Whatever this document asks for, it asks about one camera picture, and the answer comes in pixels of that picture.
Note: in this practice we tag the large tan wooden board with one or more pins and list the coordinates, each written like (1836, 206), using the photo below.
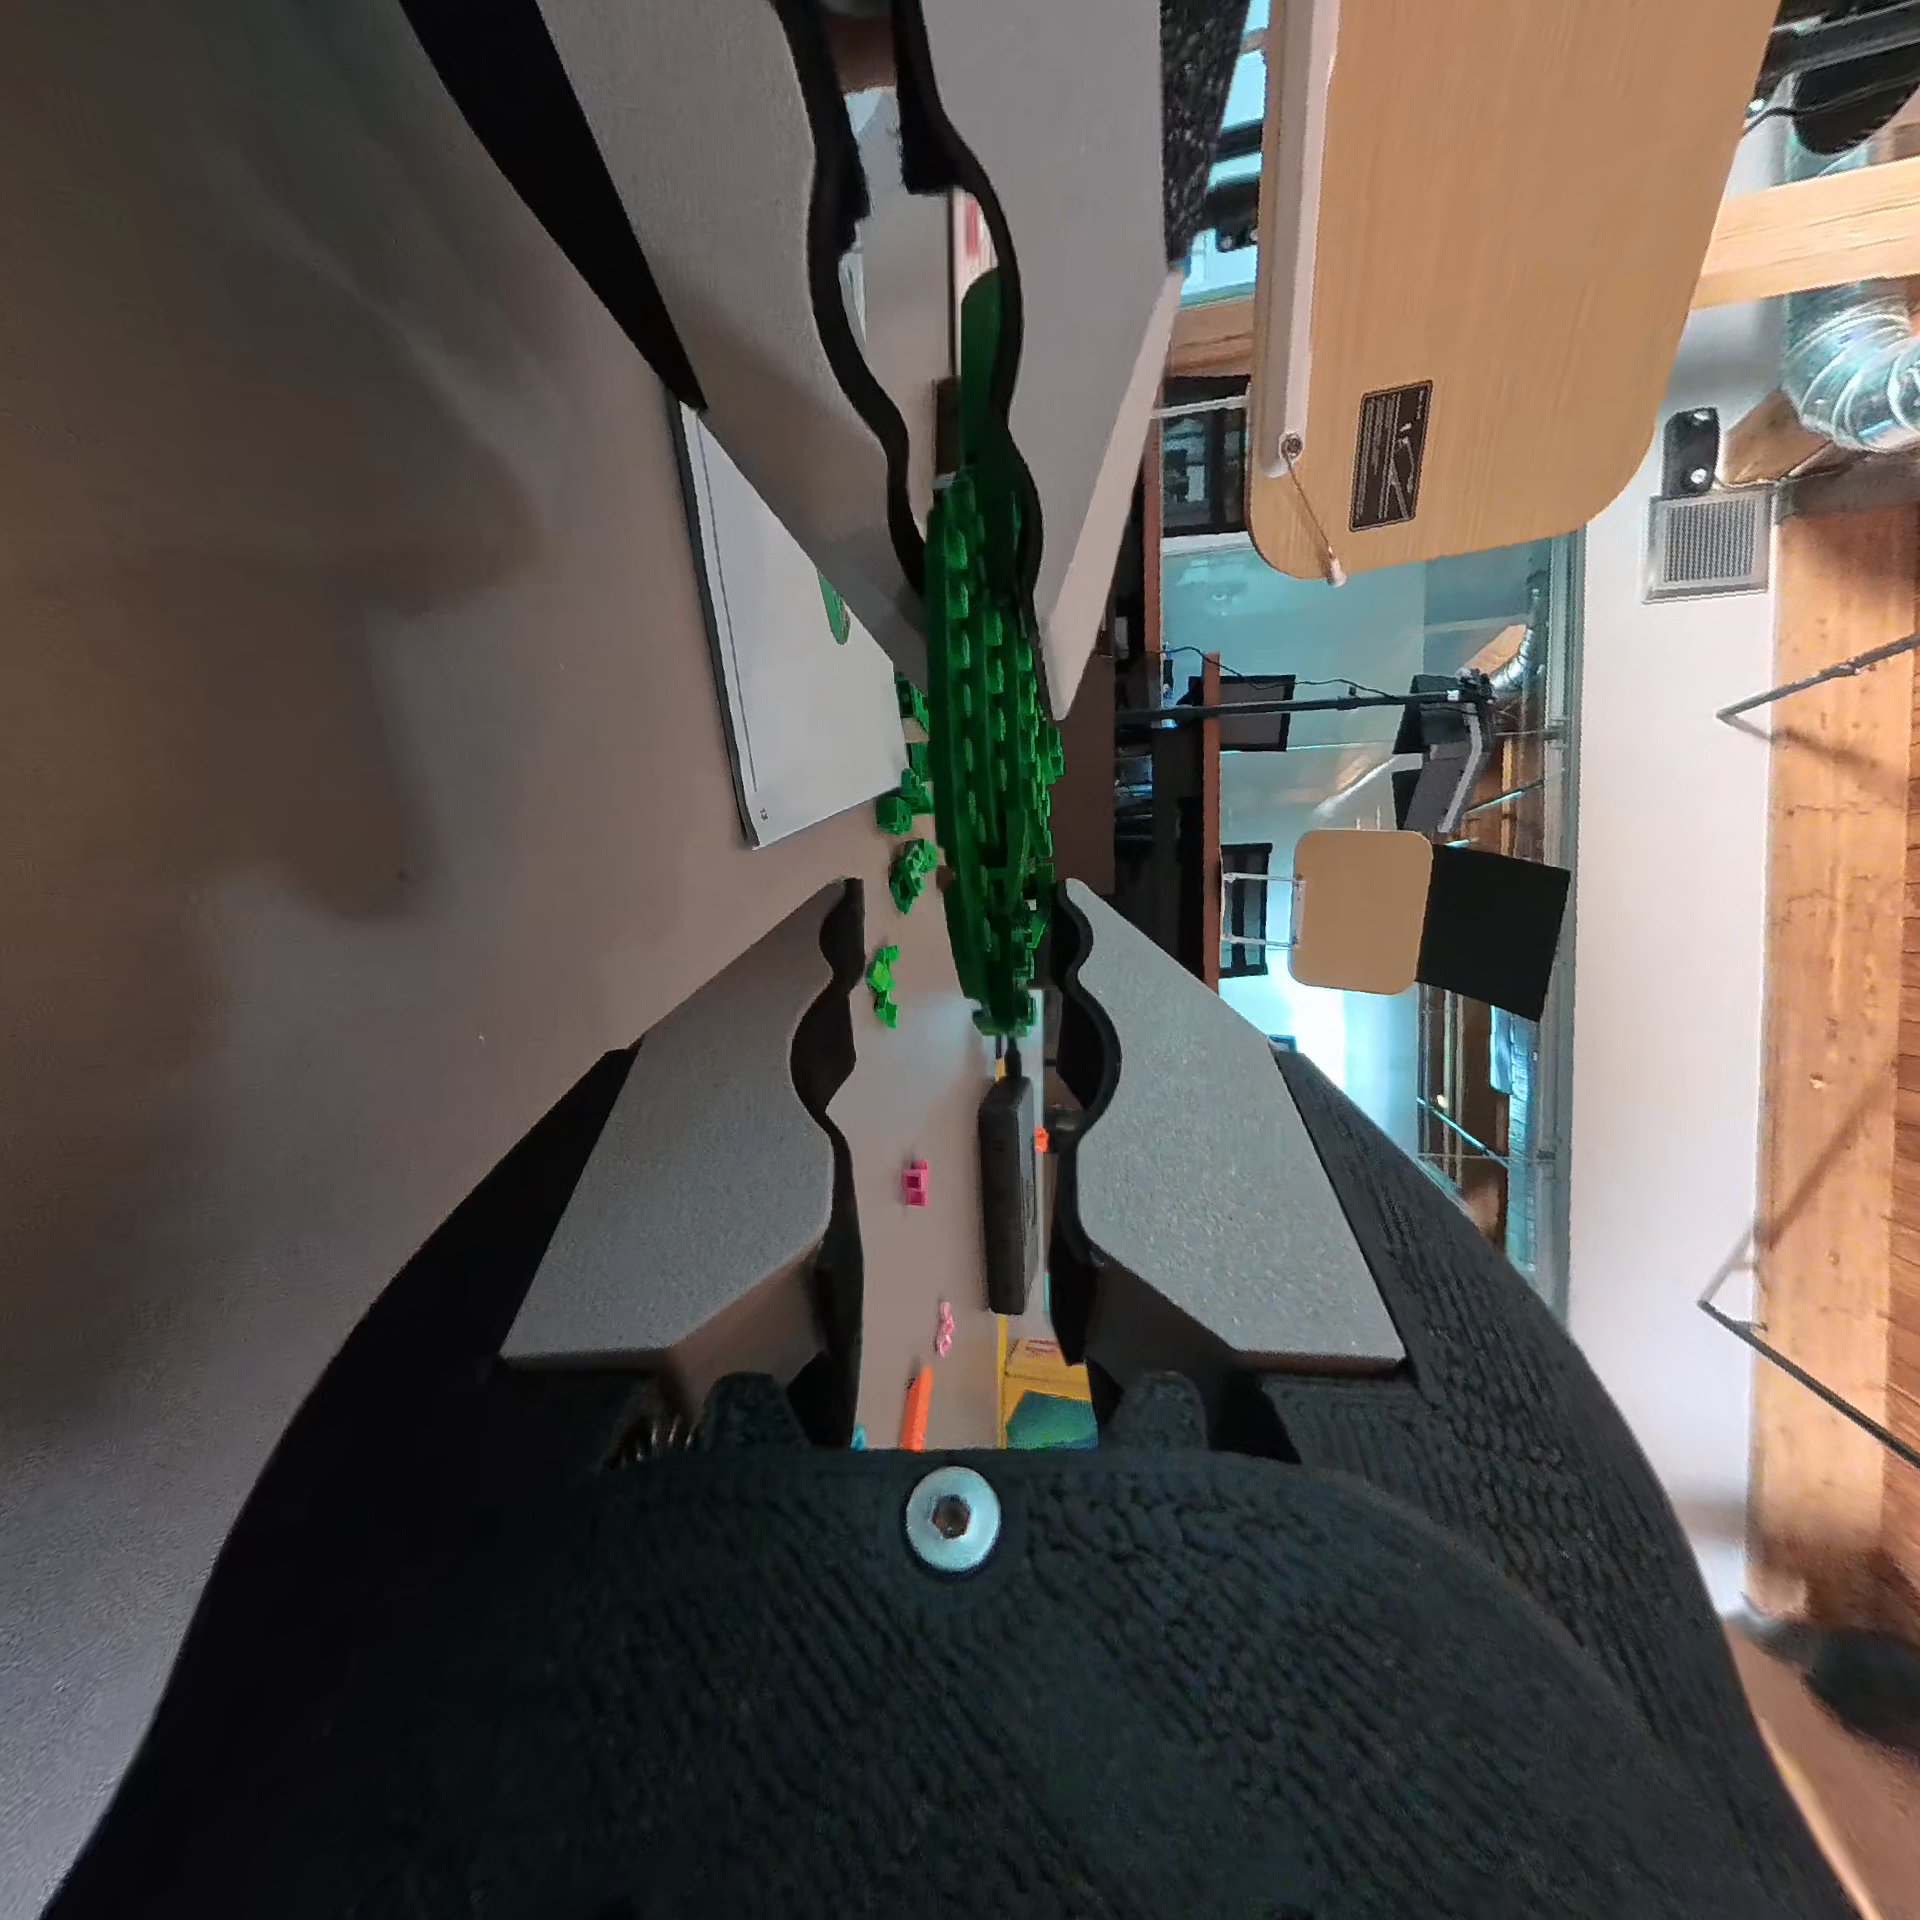
(1498, 269)

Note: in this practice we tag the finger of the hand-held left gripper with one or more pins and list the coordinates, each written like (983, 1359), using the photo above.
(1087, 225)
(706, 225)

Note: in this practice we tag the magenta small brick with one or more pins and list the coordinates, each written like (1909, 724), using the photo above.
(917, 1181)

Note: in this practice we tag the orange brick separator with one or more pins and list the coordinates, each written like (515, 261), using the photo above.
(917, 1404)

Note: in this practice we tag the colourful toy box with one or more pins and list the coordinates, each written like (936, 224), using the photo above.
(1044, 1397)

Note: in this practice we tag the white wall vent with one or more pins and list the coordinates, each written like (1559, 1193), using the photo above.
(1708, 541)

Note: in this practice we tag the grey desk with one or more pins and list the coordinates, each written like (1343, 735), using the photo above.
(302, 602)

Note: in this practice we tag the cluster of small green bricks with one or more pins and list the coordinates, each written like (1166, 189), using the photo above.
(905, 868)

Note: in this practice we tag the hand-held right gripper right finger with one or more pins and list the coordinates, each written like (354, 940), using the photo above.
(1231, 1201)

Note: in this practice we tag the black square panel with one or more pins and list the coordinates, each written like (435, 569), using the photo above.
(1498, 931)

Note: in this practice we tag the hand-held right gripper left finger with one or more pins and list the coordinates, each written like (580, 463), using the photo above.
(674, 1201)

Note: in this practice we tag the green brick leaf build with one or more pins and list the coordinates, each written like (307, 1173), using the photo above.
(981, 721)

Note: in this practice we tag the small tan rounded board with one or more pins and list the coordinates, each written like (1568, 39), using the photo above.
(1358, 908)

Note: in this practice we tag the black rectangular device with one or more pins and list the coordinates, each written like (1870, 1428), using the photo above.
(1009, 1184)

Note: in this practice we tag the white instruction booklet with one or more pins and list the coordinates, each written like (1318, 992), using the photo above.
(765, 645)

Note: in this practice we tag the silver air duct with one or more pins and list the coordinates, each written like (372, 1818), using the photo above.
(1853, 362)

